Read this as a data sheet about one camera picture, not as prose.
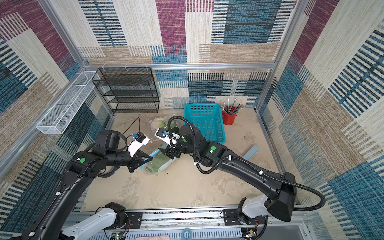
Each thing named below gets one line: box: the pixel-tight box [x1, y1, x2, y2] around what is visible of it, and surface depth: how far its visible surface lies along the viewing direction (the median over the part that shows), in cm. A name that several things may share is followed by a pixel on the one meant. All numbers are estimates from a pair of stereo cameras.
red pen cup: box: [222, 105, 238, 126], surface depth 110 cm
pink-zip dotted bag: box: [150, 116, 179, 132], surface depth 106 cm
